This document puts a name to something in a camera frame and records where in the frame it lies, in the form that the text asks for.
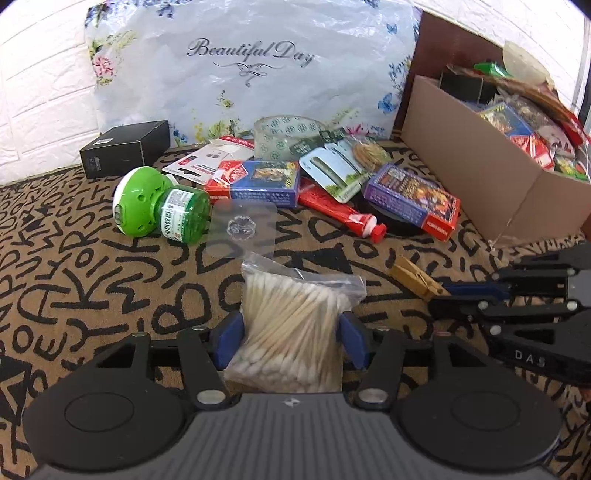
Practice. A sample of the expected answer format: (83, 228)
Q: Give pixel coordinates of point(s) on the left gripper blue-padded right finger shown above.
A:
(380, 355)

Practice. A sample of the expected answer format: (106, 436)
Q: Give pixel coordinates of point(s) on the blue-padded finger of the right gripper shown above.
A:
(492, 289)

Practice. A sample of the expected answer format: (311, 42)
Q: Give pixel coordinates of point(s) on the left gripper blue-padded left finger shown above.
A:
(204, 353)

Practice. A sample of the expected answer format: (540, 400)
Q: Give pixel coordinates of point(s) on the wooden clothespin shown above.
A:
(416, 280)

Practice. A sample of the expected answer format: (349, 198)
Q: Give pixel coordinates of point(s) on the bag of cotton swabs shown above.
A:
(291, 327)

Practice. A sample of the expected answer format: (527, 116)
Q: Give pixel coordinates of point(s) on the purple red playing card box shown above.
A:
(414, 199)

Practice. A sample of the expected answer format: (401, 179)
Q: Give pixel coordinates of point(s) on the clear square adhesive hook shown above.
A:
(241, 226)

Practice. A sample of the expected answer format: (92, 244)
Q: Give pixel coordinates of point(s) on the red toothpaste tube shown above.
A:
(363, 225)

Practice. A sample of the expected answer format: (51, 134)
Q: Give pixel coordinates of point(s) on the blue red playing card box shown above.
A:
(276, 182)

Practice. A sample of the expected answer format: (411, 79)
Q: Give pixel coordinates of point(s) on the brown cardboard box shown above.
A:
(510, 199)

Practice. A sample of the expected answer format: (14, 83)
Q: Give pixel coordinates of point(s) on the card box inside carton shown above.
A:
(507, 121)

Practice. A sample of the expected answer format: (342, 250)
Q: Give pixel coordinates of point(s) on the green mosquito repellent bottle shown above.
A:
(147, 201)

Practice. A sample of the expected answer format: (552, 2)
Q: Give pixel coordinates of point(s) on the white red blister card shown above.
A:
(200, 165)

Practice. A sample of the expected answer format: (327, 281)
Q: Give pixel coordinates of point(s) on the green white blister pack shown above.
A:
(335, 168)

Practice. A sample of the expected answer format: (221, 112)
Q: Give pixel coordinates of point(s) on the black cardboard box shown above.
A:
(124, 148)

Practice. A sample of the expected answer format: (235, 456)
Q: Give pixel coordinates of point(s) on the clear patterned tape roll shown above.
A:
(274, 135)

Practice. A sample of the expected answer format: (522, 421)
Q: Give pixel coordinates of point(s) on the dark brown wooden board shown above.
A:
(440, 43)

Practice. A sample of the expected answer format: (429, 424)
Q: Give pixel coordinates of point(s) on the white floral plastic bag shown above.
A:
(213, 68)

